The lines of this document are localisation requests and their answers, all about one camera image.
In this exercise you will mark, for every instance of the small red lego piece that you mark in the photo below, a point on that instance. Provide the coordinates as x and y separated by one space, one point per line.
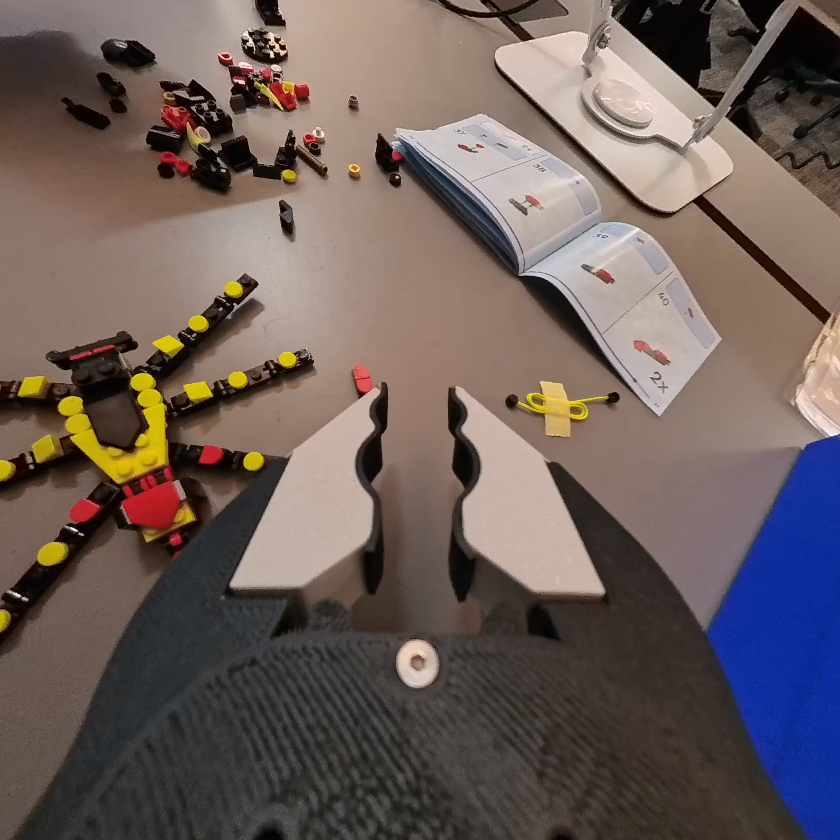
363 379

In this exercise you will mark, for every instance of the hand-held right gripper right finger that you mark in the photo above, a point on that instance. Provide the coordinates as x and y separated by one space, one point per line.
525 531

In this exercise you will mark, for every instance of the black lego bracket block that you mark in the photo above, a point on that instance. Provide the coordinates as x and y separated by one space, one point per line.
269 10

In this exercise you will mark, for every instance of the lego spider model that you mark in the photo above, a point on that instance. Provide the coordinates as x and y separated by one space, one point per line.
118 433

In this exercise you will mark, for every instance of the blue plastic bin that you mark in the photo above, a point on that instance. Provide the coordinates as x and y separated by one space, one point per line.
787 623

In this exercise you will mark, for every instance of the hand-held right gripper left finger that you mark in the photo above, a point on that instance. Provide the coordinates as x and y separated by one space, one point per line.
308 525

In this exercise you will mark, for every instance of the yellow tape piece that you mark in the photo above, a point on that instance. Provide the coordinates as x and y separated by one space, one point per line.
556 413

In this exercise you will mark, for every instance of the black office chair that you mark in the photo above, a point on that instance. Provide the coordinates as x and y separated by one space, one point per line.
774 85

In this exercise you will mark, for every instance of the black round lego plate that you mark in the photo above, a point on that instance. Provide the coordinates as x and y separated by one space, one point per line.
264 44

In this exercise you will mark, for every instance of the lego instruction booklet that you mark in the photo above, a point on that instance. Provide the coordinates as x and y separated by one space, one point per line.
558 229

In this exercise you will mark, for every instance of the pile of loose lego pieces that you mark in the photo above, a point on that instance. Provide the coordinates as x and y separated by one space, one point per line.
197 118

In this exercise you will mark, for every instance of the white metal document stand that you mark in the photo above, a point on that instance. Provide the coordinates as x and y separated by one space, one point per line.
623 111

